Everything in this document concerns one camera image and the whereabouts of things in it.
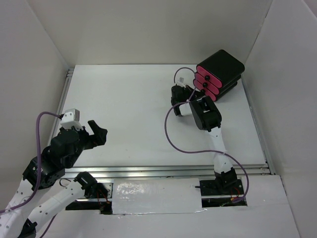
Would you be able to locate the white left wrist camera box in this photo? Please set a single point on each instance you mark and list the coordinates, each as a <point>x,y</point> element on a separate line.
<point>70,119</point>

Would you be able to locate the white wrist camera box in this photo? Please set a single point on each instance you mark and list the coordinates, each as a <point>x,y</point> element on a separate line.
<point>70,119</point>
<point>180,82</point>

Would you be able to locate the white cover panel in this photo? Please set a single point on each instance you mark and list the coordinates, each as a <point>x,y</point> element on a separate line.
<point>156,196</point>

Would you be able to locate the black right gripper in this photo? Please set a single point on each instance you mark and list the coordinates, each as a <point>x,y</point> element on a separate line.
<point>188,89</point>

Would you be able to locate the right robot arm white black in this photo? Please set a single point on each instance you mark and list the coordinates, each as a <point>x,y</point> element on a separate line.
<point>190,102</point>

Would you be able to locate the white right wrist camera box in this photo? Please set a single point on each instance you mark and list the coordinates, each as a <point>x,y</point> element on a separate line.
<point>180,82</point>

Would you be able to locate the black drawer cabinet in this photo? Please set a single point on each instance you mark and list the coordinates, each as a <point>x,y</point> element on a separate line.
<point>226,68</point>

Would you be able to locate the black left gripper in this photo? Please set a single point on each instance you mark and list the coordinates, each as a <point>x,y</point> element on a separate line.
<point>99,132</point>

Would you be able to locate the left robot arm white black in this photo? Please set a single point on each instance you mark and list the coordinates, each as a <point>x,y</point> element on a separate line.
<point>24,215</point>

